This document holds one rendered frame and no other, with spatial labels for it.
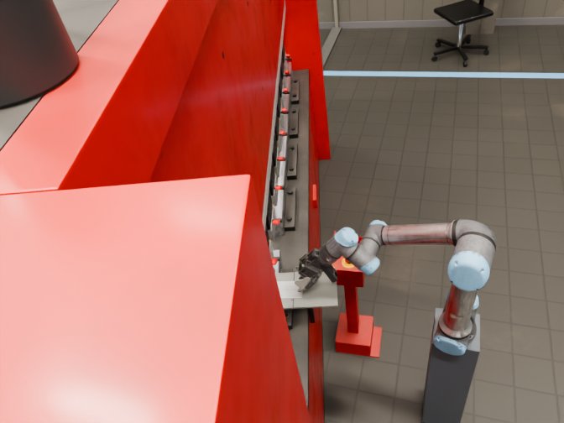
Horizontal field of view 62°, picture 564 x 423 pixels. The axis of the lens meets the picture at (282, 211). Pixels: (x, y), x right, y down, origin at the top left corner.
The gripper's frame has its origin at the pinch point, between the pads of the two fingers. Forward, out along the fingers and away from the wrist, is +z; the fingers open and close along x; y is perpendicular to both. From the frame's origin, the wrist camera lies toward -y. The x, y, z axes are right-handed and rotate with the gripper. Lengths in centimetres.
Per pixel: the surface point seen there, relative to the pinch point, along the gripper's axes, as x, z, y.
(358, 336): -31, 57, -75
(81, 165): 80, -93, 84
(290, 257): -28.2, 17.8, -3.6
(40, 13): 62, -96, 96
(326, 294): 2.6, -3.6, -9.6
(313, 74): -215, 20, -9
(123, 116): 67, -91, 83
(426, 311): -56, 39, -114
